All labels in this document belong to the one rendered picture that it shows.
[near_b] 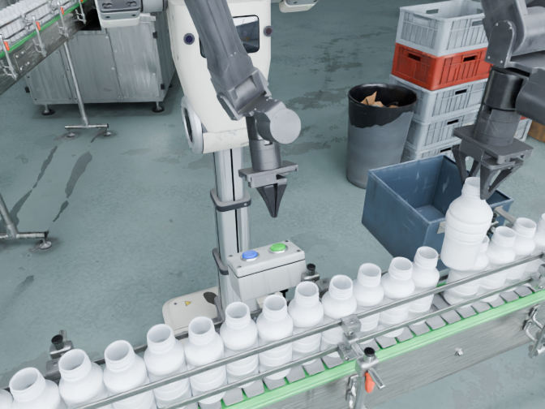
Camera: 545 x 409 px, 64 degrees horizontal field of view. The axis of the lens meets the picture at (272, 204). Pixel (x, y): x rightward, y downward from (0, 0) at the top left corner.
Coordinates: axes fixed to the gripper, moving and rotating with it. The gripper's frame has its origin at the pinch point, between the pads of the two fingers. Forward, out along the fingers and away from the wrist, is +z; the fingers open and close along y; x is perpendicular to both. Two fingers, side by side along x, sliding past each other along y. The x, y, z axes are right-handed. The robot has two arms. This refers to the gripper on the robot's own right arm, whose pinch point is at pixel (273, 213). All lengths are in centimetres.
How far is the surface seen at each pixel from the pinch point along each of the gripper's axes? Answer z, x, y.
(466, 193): -3.0, -22.8, 25.7
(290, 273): 11.7, -3.9, 0.5
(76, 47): -73, 358, -39
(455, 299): 22.0, -14.0, 31.0
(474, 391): 110, 43, 91
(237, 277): 9.5, -3.4, -9.9
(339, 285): 10.2, -16.0, 4.7
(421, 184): 18, 49, 74
